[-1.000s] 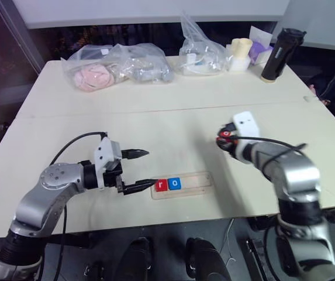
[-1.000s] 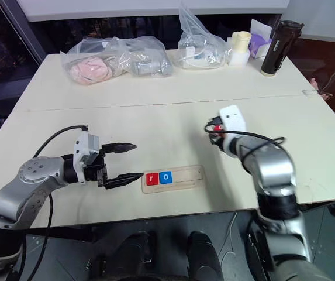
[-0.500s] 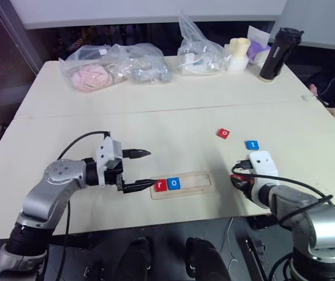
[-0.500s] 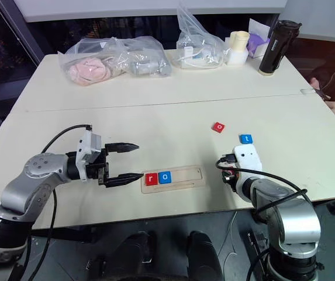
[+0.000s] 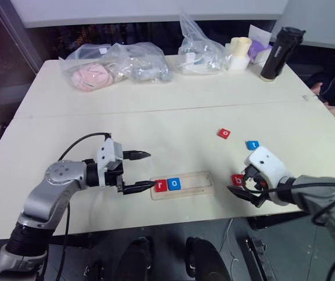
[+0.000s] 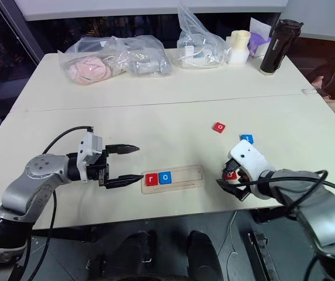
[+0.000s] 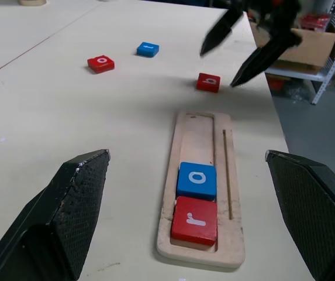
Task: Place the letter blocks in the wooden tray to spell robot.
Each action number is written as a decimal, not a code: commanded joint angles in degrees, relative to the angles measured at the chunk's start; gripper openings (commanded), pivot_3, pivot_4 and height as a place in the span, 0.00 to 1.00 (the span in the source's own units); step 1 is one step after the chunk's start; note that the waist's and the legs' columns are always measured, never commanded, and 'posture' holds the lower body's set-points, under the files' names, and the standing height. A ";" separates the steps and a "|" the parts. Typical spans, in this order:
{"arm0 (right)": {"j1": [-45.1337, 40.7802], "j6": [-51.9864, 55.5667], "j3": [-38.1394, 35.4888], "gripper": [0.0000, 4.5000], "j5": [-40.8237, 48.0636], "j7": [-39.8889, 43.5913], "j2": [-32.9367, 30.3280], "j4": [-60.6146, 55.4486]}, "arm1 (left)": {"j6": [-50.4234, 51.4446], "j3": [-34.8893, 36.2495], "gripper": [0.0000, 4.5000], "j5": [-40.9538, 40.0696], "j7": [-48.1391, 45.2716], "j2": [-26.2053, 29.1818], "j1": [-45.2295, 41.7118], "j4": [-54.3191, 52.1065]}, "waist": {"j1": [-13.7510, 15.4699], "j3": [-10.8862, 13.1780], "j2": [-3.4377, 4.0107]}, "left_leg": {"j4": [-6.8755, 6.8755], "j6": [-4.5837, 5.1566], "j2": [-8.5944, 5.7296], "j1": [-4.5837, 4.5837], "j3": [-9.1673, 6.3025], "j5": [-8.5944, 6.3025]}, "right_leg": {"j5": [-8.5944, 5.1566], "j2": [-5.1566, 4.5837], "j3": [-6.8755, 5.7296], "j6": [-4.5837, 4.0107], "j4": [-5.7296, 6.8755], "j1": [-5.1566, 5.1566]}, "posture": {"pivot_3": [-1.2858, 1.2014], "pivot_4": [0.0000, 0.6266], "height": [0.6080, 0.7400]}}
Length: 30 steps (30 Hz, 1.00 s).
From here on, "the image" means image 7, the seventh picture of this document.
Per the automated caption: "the red letter r block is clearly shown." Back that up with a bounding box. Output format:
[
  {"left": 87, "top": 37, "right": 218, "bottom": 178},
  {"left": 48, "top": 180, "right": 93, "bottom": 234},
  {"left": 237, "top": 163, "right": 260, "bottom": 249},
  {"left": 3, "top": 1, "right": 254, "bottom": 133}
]
[{"left": 170, "top": 196, "right": 218, "bottom": 246}]

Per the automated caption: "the blue letter o block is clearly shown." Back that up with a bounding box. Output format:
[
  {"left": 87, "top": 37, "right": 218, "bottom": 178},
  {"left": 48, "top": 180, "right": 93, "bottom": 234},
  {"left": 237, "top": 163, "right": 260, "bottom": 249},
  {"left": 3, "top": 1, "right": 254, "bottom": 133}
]
[{"left": 176, "top": 162, "right": 217, "bottom": 203}]

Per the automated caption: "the red package on shelf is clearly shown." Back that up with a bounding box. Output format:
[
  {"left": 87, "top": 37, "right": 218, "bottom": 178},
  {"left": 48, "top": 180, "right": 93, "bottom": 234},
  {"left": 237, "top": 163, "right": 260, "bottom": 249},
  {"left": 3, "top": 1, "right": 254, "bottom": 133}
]
[{"left": 300, "top": 13, "right": 331, "bottom": 30}]

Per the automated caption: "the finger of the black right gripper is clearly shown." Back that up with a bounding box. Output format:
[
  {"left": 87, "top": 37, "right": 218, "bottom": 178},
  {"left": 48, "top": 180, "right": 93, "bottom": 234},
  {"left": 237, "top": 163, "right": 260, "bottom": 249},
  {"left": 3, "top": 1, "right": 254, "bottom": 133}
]
[
  {"left": 230, "top": 28, "right": 303, "bottom": 87},
  {"left": 199, "top": 7, "right": 244, "bottom": 57}
]

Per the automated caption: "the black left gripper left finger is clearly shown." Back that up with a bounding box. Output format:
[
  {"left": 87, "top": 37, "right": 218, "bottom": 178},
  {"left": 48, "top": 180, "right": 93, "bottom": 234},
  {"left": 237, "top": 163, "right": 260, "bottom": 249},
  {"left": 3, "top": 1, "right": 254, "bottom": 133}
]
[{"left": 0, "top": 149, "right": 111, "bottom": 281}]

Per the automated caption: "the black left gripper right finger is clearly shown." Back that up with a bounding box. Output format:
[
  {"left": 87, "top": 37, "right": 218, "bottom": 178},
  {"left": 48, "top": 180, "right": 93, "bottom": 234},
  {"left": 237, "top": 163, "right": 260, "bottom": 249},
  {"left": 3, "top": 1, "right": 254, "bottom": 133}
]
[{"left": 264, "top": 149, "right": 335, "bottom": 281}]

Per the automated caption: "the blue letter t block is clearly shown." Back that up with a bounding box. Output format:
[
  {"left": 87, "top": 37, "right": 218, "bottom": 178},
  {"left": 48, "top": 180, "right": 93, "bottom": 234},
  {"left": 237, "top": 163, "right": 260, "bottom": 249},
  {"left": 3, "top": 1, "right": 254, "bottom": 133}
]
[{"left": 136, "top": 42, "right": 160, "bottom": 58}]

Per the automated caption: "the wooden letter tray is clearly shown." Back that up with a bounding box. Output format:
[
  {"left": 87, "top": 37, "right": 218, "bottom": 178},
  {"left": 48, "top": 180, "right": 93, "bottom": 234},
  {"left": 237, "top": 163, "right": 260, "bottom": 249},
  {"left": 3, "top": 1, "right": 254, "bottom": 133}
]
[{"left": 156, "top": 110, "right": 246, "bottom": 268}]

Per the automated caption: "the red letter o block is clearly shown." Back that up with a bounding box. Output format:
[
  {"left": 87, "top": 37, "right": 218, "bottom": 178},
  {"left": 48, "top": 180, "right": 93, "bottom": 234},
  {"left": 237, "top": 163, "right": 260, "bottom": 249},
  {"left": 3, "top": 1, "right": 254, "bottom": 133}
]
[{"left": 87, "top": 54, "right": 116, "bottom": 74}]

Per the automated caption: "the brown cardboard box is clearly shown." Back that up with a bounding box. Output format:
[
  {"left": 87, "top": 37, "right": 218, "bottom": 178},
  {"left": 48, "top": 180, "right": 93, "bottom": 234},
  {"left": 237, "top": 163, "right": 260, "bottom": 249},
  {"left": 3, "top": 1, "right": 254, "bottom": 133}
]
[{"left": 250, "top": 22, "right": 335, "bottom": 76}]

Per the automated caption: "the white metal shelf rack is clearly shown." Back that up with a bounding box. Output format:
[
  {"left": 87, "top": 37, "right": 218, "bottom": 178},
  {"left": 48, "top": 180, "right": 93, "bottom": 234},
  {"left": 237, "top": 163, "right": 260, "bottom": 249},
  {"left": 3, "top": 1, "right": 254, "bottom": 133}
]
[{"left": 265, "top": 0, "right": 335, "bottom": 105}]

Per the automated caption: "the red letter b block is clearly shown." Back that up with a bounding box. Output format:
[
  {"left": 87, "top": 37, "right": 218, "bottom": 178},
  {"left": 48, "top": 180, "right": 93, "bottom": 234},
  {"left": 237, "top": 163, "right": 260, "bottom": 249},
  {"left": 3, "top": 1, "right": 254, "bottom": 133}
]
[{"left": 196, "top": 72, "right": 222, "bottom": 94}]

